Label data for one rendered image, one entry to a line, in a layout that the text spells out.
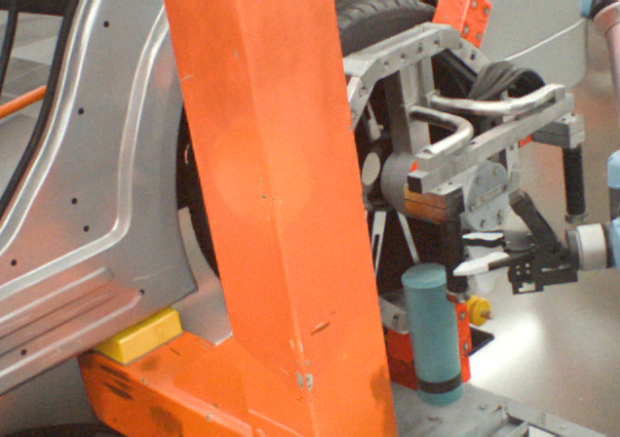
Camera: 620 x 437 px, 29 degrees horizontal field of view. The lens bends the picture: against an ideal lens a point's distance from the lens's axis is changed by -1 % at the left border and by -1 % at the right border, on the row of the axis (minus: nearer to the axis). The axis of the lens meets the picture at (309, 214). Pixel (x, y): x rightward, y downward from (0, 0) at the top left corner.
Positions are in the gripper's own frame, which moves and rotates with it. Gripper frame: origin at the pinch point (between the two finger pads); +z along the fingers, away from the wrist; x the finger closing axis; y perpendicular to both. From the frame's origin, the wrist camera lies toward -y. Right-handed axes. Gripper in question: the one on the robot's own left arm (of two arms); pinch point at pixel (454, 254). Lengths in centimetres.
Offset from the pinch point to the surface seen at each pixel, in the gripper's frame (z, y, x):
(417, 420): 11, 59, 40
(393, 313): 12.0, 19.3, 17.2
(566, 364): -29, 83, 93
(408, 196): 6.3, -10.1, 2.7
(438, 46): -2.5, -26.2, 31.5
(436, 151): 1.0, -17.7, 1.8
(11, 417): 125, 83, 99
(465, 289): -1.1, 6.2, -1.2
